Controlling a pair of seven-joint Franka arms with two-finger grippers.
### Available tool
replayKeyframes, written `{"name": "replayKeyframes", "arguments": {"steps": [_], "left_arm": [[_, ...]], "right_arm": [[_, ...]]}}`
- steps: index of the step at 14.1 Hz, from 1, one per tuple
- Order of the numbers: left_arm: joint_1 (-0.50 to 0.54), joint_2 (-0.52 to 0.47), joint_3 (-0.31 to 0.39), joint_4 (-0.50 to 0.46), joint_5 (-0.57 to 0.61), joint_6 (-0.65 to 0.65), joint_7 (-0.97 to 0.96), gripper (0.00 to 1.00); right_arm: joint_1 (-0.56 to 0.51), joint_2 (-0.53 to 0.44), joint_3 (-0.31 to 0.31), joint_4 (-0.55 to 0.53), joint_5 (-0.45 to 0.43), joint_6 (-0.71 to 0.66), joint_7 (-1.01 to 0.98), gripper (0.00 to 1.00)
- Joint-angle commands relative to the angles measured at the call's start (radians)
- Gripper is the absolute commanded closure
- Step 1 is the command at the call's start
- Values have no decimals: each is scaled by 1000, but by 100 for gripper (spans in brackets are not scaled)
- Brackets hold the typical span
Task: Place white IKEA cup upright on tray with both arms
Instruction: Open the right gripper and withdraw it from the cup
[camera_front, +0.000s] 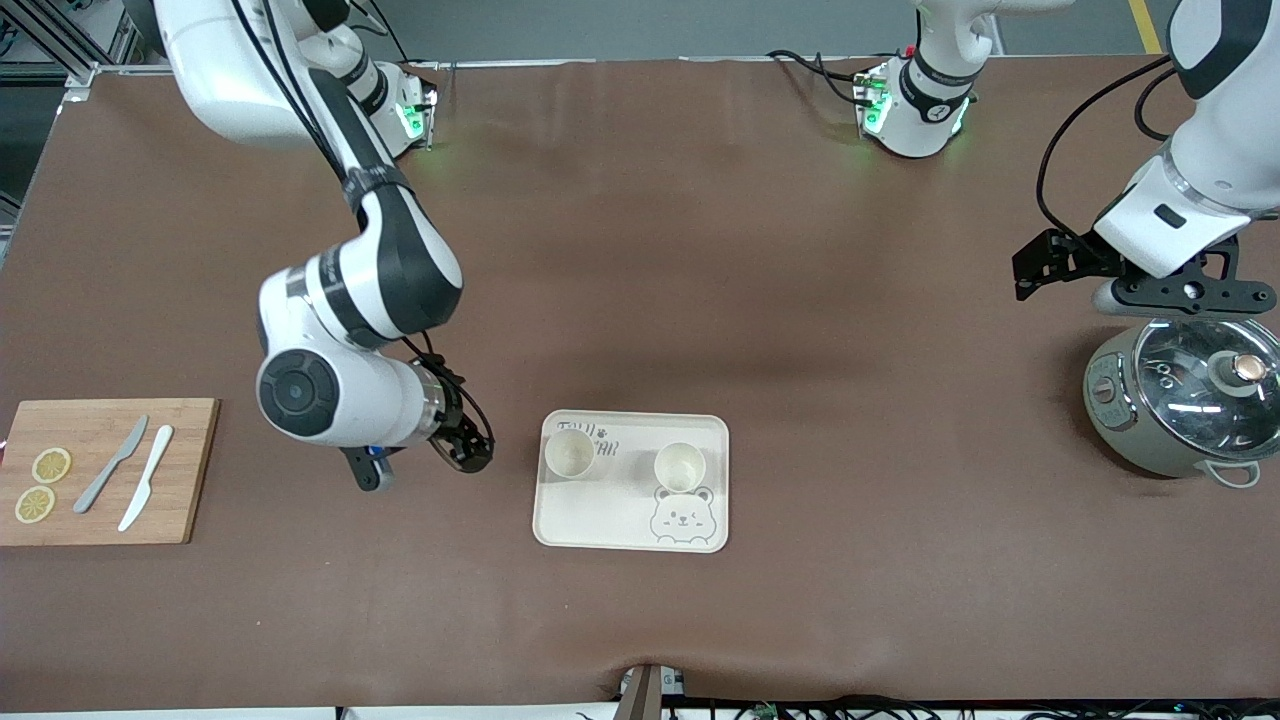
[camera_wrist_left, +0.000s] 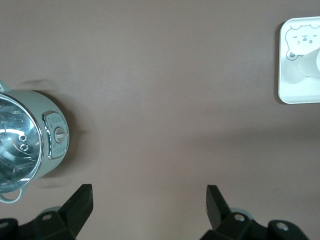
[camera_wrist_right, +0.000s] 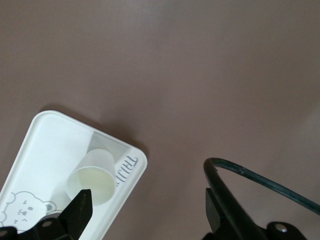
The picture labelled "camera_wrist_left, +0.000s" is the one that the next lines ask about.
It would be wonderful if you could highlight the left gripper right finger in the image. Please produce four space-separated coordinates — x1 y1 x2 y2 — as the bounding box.
202 185 307 240

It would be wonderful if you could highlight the cream tray with bear print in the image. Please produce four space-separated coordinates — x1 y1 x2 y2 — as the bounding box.
276 16 320 105

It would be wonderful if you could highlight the white plastic cup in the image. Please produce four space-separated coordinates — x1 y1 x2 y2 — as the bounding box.
296 46 320 77

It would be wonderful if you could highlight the glass pot lid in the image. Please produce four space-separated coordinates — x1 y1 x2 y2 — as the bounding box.
0 92 45 195

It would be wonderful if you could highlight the green electric cooking pot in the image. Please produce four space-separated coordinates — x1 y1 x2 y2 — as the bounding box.
0 79 70 205

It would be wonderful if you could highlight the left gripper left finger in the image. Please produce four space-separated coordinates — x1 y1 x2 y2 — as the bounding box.
0 184 94 240

